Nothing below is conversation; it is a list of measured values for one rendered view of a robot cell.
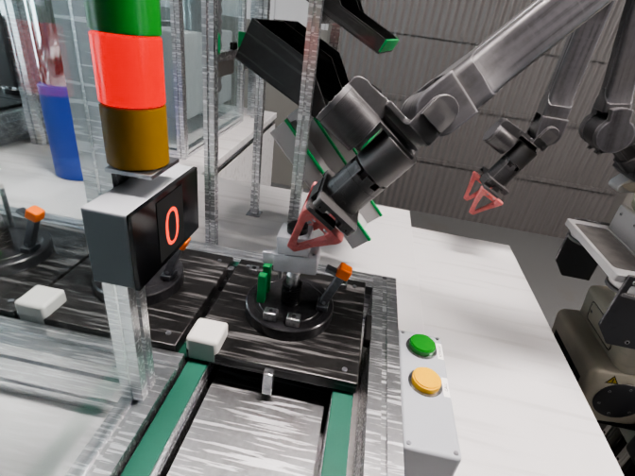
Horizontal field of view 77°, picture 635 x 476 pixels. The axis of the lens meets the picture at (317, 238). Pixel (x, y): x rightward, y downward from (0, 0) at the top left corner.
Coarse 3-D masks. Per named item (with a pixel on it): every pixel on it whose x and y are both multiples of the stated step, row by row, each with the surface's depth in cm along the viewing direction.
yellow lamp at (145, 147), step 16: (112, 112) 30; (128, 112) 30; (144, 112) 30; (160, 112) 32; (112, 128) 31; (128, 128) 30; (144, 128) 31; (160, 128) 32; (112, 144) 31; (128, 144) 31; (144, 144) 31; (160, 144) 33; (112, 160) 32; (128, 160) 32; (144, 160) 32; (160, 160) 33
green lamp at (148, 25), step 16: (96, 0) 26; (112, 0) 26; (128, 0) 27; (144, 0) 27; (96, 16) 27; (112, 16) 27; (128, 16) 27; (144, 16) 28; (160, 16) 29; (112, 32) 27; (128, 32) 27; (144, 32) 28; (160, 32) 29
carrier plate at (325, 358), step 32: (224, 288) 67; (352, 288) 71; (224, 320) 60; (352, 320) 64; (224, 352) 55; (256, 352) 55; (288, 352) 56; (320, 352) 57; (352, 352) 58; (320, 384) 54; (352, 384) 53
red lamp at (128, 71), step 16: (96, 32) 28; (96, 48) 28; (112, 48) 28; (128, 48) 28; (144, 48) 28; (160, 48) 30; (96, 64) 29; (112, 64) 28; (128, 64) 28; (144, 64) 29; (160, 64) 30; (96, 80) 29; (112, 80) 29; (128, 80) 29; (144, 80) 29; (160, 80) 31; (112, 96) 29; (128, 96) 29; (144, 96) 30; (160, 96) 31
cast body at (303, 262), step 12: (288, 228) 56; (312, 228) 58; (288, 240) 55; (300, 240) 55; (264, 252) 59; (276, 252) 57; (288, 252) 56; (300, 252) 56; (312, 252) 58; (276, 264) 58; (288, 264) 57; (300, 264) 57; (312, 264) 57
